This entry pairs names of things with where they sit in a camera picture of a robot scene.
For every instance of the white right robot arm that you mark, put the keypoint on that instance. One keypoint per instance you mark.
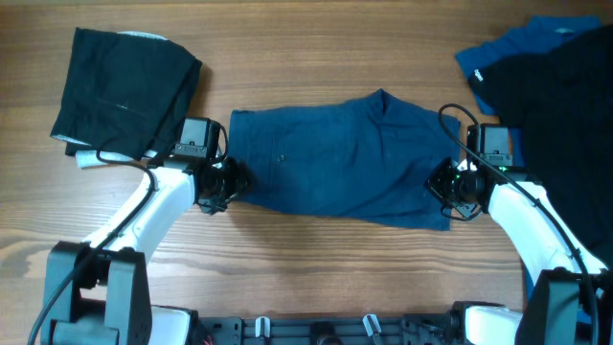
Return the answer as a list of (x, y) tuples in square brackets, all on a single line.
[(571, 301)]

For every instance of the black mesh shirt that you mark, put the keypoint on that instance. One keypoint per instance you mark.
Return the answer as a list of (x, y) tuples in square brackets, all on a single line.
[(562, 102)]

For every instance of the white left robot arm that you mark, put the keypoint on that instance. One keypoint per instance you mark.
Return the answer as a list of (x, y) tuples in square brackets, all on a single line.
[(96, 291)]

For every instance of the folded light blue garment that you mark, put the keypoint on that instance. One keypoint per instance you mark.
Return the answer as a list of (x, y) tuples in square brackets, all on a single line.
[(89, 159)]

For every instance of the navy blue denim shorts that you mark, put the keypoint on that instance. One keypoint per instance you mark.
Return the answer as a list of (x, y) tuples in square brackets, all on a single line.
[(366, 159)]

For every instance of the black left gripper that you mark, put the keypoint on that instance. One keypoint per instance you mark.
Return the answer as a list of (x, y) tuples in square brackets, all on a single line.
[(239, 184)]

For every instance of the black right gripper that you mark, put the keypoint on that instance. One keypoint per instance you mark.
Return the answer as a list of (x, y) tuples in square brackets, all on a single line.
[(435, 184)]

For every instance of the blue polo shirt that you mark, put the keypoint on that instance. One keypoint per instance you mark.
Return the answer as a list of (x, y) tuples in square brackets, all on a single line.
[(540, 35)]

